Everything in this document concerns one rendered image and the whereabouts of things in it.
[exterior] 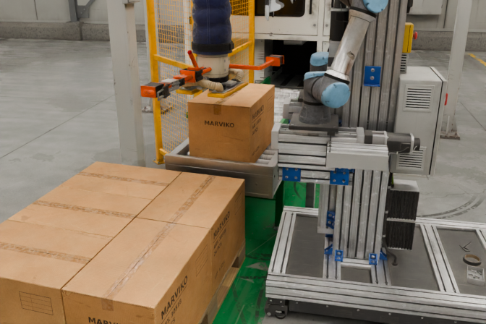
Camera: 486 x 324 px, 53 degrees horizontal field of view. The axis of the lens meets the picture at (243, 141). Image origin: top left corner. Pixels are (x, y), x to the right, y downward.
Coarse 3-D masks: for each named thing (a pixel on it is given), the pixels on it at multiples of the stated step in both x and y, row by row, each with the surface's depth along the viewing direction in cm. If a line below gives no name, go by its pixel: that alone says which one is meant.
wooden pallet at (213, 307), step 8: (240, 248) 288; (240, 256) 290; (232, 264) 274; (240, 264) 292; (232, 272) 285; (224, 280) 278; (232, 280) 278; (224, 288) 271; (216, 296) 250; (224, 296) 264; (208, 304) 239; (216, 304) 251; (208, 312) 239; (216, 312) 253; (200, 320) 228; (208, 320) 241
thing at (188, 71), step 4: (188, 68) 248; (192, 68) 247; (196, 68) 247; (200, 68) 246; (180, 72) 242; (184, 72) 241; (188, 72) 240; (192, 72) 239; (196, 72) 240; (200, 72) 243; (196, 76) 241; (200, 76) 246; (188, 80) 242; (192, 80) 241; (196, 80) 241
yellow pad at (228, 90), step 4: (224, 84) 261; (236, 84) 272; (240, 84) 273; (244, 84) 275; (224, 88) 259; (228, 88) 262; (232, 88) 263; (236, 88) 265; (240, 88) 270; (212, 92) 255; (216, 92) 254; (220, 92) 254; (224, 92) 254; (228, 92) 256; (232, 92) 260; (208, 96) 254; (212, 96) 253; (216, 96) 252; (220, 96) 252; (224, 96) 251
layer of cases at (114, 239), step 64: (64, 192) 266; (128, 192) 266; (192, 192) 266; (0, 256) 208; (64, 256) 208; (128, 256) 208; (192, 256) 210; (0, 320) 203; (64, 320) 192; (128, 320) 182; (192, 320) 218
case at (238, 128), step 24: (240, 96) 305; (264, 96) 311; (192, 120) 296; (216, 120) 291; (240, 120) 286; (264, 120) 317; (192, 144) 301; (216, 144) 296; (240, 144) 291; (264, 144) 324
